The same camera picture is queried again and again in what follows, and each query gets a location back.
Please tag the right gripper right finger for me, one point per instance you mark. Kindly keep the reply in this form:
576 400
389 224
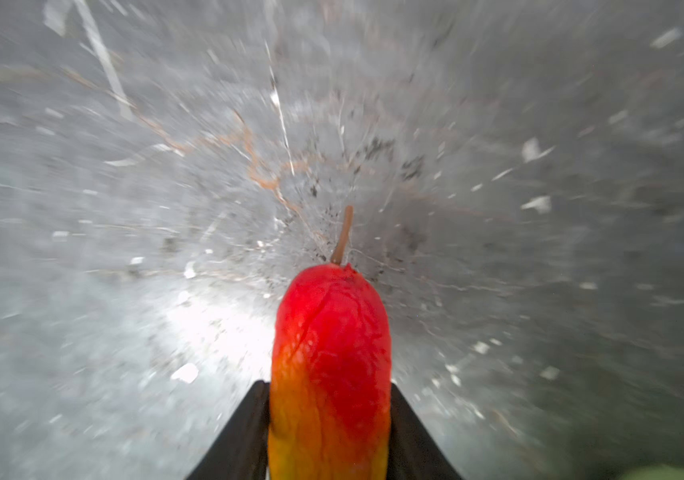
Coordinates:
413 454

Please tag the green wavy fruit bowl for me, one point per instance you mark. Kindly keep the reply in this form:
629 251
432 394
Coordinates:
653 472

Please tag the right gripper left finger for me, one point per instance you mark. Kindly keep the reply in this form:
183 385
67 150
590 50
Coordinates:
240 450

